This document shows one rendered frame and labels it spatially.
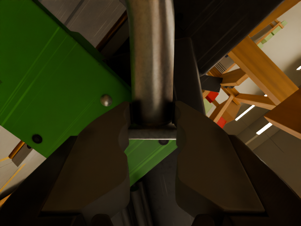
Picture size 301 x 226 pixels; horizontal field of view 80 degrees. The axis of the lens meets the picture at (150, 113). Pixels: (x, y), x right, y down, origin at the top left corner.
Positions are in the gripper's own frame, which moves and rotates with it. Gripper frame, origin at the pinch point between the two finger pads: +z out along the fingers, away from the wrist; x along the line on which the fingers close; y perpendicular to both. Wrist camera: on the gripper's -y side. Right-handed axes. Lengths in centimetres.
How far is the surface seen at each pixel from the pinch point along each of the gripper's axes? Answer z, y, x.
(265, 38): 774, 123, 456
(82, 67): 4.0, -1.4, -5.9
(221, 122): 276, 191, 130
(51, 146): 2.6, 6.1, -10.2
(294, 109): 35, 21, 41
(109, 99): 3.2, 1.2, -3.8
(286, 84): 64, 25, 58
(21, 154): 13.0, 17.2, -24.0
